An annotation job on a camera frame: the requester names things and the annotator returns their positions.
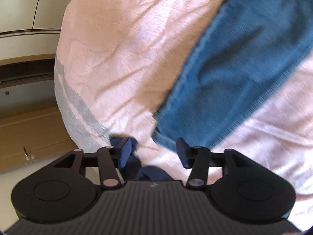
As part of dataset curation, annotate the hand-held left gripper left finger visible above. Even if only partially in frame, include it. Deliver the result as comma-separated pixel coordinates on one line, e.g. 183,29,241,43
53,137,132,190

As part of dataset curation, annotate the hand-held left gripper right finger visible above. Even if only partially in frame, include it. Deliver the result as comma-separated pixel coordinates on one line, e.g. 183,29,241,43
176,137,253,189

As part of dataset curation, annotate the navy blue garment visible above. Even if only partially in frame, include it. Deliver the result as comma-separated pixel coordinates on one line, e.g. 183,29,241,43
109,134,176,182

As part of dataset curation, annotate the light wooden door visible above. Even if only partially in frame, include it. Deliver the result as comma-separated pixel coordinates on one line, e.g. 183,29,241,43
0,107,79,175

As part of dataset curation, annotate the pink and grey bedspread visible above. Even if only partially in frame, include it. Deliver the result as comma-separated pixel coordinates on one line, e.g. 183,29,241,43
54,0,313,230

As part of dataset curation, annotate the dark hallway door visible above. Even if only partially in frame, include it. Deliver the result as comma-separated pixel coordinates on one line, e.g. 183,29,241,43
0,58,57,85

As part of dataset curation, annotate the white sliding wardrobe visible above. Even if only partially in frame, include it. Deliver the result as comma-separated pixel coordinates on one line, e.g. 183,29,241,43
0,0,79,34

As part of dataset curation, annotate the metal door handle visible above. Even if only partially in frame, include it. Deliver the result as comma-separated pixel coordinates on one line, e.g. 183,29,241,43
23,147,36,165

